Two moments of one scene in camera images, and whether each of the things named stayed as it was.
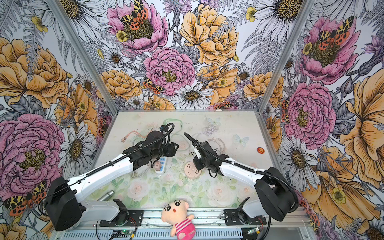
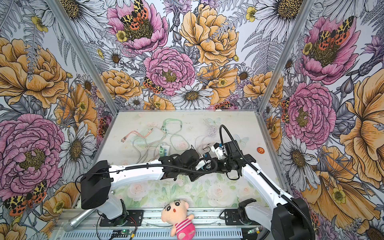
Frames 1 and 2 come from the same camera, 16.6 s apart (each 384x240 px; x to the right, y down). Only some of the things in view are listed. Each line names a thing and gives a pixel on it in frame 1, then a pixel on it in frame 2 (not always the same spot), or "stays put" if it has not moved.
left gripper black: [171, 149] -> [194, 176]
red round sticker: [260, 150] stays put
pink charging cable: [123, 139] stays put
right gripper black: [196, 161] -> [217, 167]
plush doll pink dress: [174, 213] stays put
